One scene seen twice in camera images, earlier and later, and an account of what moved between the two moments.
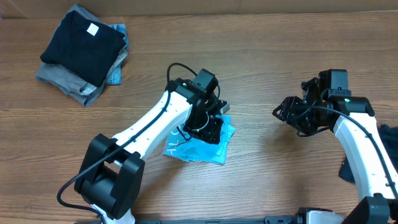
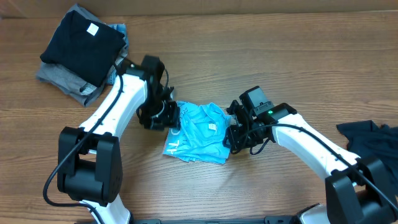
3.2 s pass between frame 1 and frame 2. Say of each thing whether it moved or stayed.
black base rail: stayed
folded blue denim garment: stayed
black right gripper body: moved
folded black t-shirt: stayed
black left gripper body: moved
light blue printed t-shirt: stayed
